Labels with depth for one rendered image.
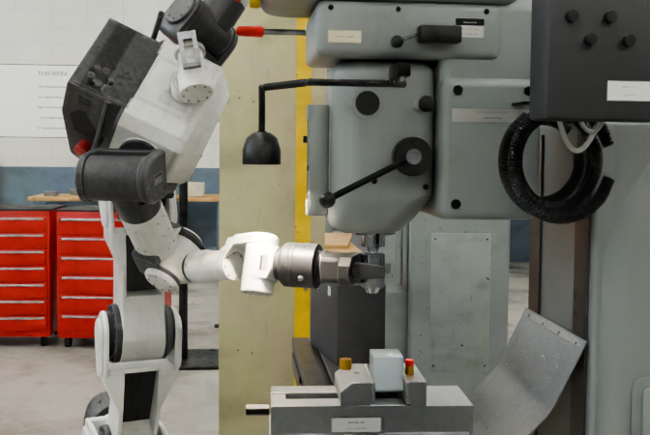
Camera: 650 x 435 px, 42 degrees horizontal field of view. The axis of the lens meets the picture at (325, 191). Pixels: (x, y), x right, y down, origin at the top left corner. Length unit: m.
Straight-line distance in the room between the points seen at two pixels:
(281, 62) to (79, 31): 7.65
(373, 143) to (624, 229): 0.47
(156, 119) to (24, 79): 9.23
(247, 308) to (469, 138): 1.99
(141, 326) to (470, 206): 0.90
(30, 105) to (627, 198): 9.72
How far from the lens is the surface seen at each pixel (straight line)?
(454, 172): 1.53
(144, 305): 2.07
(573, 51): 1.33
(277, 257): 1.65
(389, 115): 1.53
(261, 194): 3.32
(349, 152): 1.52
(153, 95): 1.75
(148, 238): 1.76
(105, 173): 1.65
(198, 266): 1.79
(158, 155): 1.67
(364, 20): 1.51
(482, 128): 1.54
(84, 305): 6.31
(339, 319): 1.96
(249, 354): 3.42
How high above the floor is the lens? 1.47
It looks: 3 degrees down
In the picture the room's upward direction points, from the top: 1 degrees clockwise
